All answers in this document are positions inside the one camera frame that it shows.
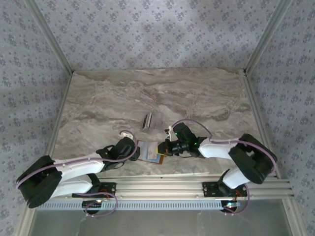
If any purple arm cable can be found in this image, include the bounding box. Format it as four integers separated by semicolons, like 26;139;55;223
171;119;278;177
16;129;138;190

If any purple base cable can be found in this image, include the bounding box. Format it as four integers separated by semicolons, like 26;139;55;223
84;191;119;218
224;181;252;217

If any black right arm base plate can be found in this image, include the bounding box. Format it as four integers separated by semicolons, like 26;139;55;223
201;181;248;198

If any aluminium corner post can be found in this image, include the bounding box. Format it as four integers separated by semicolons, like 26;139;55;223
26;0;74;74
245;0;295;74

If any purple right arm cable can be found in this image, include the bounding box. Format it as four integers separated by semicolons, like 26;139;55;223
171;119;278;177

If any black controller board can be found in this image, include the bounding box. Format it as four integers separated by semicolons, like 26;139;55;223
82;199;104;212
220;201;241;212

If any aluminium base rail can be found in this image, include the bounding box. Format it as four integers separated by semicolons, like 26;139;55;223
27;172;295;200

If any slotted grey cable duct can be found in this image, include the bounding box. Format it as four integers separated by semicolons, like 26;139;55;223
36;199;243;211

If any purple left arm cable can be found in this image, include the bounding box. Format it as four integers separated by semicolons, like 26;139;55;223
16;129;138;190

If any white VIP credit card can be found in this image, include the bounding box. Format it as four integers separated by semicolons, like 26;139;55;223
147;145;158;161

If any aluminium side rail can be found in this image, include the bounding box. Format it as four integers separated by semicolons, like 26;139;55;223
242;70;283;179
18;70;74;236

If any brown leather card holder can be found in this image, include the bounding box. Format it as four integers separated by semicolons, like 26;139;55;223
136;140;166;165

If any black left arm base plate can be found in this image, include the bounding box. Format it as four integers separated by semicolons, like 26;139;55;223
71;181;117;199

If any stack of credit cards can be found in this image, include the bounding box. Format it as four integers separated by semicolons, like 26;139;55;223
142;112;154;130

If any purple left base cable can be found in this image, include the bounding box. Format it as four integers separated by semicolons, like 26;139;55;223
84;191;119;218

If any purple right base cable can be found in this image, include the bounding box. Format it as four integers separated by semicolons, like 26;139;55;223
224;181;252;217

